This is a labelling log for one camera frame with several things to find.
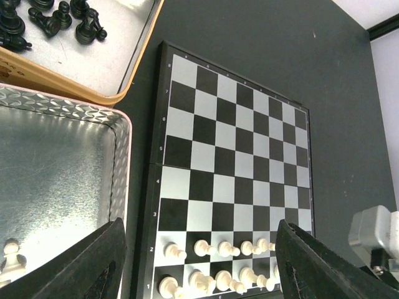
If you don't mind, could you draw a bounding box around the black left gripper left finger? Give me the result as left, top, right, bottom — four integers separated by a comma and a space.
1, 217, 127, 298

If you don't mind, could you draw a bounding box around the pink metal tin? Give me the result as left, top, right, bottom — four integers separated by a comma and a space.
1, 83, 132, 289

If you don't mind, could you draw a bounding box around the gold metal tin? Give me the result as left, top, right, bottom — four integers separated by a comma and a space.
1, 1, 163, 107

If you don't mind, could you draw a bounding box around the pile of black chess pieces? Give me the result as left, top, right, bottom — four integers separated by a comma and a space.
1, 1, 107, 52

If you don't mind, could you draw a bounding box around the black and grey chessboard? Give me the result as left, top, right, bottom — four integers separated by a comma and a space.
137, 42, 315, 298

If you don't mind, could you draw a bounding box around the white chess piece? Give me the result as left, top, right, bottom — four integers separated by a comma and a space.
158, 276, 185, 299
257, 238, 276, 252
189, 271, 216, 295
194, 239, 217, 257
239, 267, 276, 292
218, 241, 241, 257
215, 270, 247, 295
241, 240, 262, 256
1, 238, 27, 281
164, 243, 187, 260

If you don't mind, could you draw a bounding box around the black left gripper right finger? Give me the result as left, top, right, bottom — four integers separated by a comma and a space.
276, 219, 398, 298

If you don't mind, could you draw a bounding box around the white chess piece in tin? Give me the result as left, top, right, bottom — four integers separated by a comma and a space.
1, 238, 27, 281

